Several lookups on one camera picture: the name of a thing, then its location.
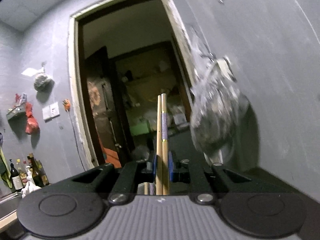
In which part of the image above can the wooden door frame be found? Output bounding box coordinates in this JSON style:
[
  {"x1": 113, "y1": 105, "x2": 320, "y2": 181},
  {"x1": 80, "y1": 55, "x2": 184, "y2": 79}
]
[{"x1": 68, "y1": 0, "x2": 200, "y2": 170}]

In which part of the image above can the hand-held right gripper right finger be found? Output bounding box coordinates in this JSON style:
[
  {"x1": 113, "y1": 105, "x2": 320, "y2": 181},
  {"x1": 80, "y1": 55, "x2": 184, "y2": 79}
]
[{"x1": 169, "y1": 151, "x2": 269, "y2": 204}]

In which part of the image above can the hanging clear plastic bag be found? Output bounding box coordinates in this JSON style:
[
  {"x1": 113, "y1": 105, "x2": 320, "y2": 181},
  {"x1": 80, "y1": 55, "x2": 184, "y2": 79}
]
[{"x1": 189, "y1": 27, "x2": 250, "y2": 165}]

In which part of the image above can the wooden shelf unit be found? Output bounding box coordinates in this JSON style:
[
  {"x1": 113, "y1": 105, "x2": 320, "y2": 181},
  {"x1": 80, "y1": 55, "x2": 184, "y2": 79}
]
[{"x1": 112, "y1": 41, "x2": 190, "y2": 135}]

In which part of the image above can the wooden chopstick purple band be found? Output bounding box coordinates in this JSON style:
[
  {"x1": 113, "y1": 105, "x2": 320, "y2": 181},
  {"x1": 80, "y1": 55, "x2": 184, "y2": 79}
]
[
  {"x1": 161, "y1": 93, "x2": 170, "y2": 195},
  {"x1": 144, "y1": 182, "x2": 157, "y2": 195}
]

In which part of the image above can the dark wine bottle white label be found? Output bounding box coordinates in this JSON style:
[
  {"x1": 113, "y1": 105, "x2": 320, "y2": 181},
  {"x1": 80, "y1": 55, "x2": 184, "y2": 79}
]
[{"x1": 9, "y1": 159, "x2": 24, "y2": 193}]

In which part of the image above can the grey wall basket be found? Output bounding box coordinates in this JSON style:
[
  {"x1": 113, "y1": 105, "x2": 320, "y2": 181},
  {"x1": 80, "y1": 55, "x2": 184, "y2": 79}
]
[{"x1": 6, "y1": 94, "x2": 28, "y2": 120}]

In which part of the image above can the white wall cable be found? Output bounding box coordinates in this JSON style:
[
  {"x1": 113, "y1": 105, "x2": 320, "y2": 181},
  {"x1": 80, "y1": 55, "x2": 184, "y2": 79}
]
[{"x1": 67, "y1": 110, "x2": 87, "y2": 172}]

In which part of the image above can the yellow cap sauce bottle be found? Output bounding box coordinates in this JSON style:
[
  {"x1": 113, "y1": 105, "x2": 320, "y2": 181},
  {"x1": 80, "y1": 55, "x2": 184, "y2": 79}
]
[{"x1": 15, "y1": 159, "x2": 25, "y2": 180}]

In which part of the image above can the red plastic bag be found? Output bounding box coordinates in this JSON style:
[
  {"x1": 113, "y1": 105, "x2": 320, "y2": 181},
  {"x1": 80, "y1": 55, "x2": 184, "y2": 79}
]
[{"x1": 25, "y1": 102, "x2": 40, "y2": 135}]

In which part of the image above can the brown glass bottle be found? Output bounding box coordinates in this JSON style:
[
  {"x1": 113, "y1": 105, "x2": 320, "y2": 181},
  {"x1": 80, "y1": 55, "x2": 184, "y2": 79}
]
[{"x1": 29, "y1": 153, "x2": 45, "y2": 187}]

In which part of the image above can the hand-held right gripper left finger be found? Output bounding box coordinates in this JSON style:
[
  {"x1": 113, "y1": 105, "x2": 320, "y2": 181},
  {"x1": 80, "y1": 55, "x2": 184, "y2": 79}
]
[{"x1": 54, "y1": 151, "x2": 158, "y2": 204}]

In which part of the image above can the green hanging cloth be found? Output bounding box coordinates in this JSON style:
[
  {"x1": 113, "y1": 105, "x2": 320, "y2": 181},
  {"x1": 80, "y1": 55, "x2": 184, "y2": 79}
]
[{"x1": 0, "y1": 147, "x2": 13, "y2": 189}]

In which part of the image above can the hanging grey mesh bag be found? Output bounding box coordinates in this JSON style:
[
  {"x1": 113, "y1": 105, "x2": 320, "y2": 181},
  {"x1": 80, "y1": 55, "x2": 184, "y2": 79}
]
[{"x1": 34, "y1": 66, "x2": 55, "y2": 92}]

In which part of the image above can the metal wall faucet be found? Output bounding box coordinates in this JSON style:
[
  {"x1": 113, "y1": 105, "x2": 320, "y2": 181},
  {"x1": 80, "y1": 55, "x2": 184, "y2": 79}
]
[{"x1": 207, "y1": 52, "x2": 238, "y2": 80}]

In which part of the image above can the dark wooden door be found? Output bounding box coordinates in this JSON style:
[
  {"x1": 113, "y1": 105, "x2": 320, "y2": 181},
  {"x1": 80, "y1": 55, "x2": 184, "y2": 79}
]
[{"x1": 82, "y1": 46, "x2": 125, "y2": 165}]

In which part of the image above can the white cloth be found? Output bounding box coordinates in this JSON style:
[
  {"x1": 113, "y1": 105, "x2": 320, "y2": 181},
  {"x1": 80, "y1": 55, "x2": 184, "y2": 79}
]
[{"x1": 21, "y1": 180, "x2": 42, "y2": 199}]

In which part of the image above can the green box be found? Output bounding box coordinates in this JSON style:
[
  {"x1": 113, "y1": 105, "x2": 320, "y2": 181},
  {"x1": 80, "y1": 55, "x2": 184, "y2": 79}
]
[{"x1": 129, "y1": 120, "x2": 152, "y2": 137}]

